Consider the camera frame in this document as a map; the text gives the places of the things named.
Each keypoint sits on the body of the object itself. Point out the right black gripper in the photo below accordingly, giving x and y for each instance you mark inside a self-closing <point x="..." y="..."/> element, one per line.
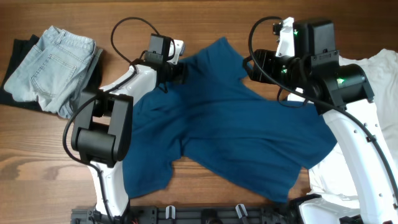
<point x="252" y="66"/>

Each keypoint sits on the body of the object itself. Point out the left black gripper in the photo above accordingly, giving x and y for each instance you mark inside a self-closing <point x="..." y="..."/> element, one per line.
<point x="180" y="73"/>

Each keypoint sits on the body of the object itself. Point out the blue t-shirt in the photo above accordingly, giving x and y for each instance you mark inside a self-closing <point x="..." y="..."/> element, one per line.
<point x="215" y="120"/>

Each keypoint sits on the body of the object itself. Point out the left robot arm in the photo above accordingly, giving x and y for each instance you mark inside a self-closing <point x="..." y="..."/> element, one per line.
<point x="102" y="134"/>

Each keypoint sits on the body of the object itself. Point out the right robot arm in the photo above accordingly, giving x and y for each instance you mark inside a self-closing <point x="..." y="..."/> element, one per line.
<point x="306" y="63"/>

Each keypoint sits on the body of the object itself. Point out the light blue folded jeans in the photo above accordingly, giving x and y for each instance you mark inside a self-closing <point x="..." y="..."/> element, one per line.
<point x="54" y="71"/>

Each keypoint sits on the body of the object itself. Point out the white garment pile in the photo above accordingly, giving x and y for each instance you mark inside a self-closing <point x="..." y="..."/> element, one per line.
<point x="331" y="178"/>

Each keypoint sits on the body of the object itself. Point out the black folded garment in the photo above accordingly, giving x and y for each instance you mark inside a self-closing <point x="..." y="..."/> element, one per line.
<point x="19" y="51"/>

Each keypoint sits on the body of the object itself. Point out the left white rail clip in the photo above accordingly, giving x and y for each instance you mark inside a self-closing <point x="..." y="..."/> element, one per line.
<point x="170" y="212"/>

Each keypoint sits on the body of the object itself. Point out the white rail clip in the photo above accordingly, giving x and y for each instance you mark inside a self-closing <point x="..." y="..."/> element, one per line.
<point x="241" y="211"/>
<point x="170" y="212"/>

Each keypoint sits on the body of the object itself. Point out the right white rail clip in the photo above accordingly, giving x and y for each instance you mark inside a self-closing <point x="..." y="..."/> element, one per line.
<point x="241" y="211"/>

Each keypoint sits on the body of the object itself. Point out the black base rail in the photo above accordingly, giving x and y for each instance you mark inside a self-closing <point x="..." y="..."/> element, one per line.
<point x="198" y="215"/>

